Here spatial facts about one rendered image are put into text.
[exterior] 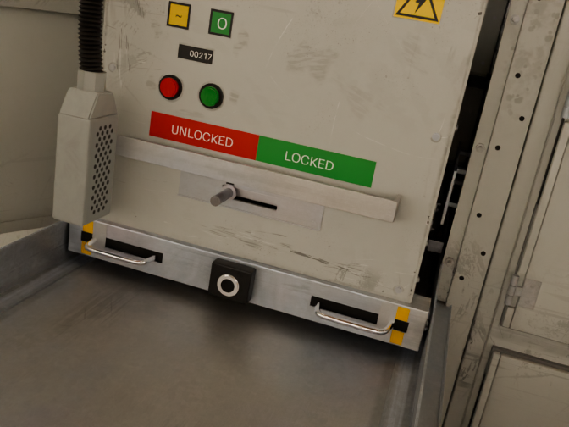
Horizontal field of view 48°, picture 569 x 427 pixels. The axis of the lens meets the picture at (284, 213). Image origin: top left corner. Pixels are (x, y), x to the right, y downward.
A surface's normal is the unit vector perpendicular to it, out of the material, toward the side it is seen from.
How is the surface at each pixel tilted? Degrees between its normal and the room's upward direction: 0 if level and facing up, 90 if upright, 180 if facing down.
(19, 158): 90
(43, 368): 0
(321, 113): 90
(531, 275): 90
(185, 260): 90
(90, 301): 0
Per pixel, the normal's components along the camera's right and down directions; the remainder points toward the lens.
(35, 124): 0.73, 0.33
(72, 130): -0.28, 0.26
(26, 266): 0.95, 0.24
